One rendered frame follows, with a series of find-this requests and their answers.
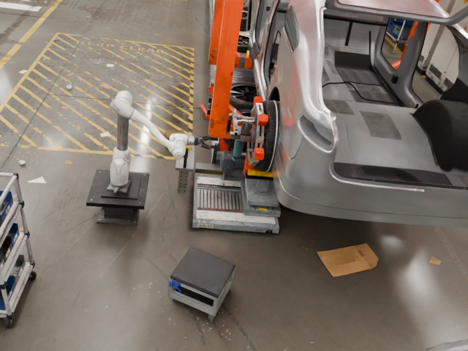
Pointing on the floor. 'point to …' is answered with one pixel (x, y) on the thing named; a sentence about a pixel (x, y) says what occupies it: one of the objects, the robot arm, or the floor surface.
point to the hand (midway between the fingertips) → (216, 143)
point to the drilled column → (182, 182)
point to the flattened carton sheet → (349, 260)
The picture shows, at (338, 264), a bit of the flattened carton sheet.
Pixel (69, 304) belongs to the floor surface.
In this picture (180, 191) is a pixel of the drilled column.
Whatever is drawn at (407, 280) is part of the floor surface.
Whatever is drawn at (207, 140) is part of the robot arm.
